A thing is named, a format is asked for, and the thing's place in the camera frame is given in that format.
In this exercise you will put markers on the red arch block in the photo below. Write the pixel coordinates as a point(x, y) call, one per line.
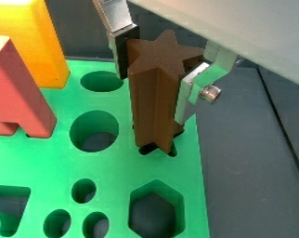
point(22, 105)

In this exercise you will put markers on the yellow block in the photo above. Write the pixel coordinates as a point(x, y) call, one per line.
point(26, 24)

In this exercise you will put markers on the green shape sorter block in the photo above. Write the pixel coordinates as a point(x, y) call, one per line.
point(83, 184)

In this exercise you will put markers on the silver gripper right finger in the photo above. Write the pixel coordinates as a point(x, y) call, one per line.
point(197, 83)

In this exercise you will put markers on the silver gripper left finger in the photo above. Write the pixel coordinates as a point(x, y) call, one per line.
point(114, 14)

